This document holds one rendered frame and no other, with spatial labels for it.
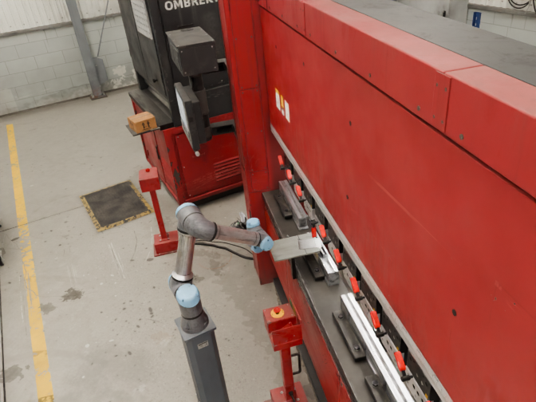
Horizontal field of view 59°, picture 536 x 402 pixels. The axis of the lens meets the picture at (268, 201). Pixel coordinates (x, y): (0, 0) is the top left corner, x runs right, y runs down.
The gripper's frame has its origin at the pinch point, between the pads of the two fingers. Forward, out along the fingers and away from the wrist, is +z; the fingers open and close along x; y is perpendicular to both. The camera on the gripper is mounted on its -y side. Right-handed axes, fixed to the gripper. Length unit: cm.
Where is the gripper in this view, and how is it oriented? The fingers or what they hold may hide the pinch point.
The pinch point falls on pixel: (233, 221)
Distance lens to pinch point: 291.9
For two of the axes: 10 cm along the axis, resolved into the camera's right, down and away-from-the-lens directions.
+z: -5.0, -4.2, 7.6
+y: -5.3, -5.5, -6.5
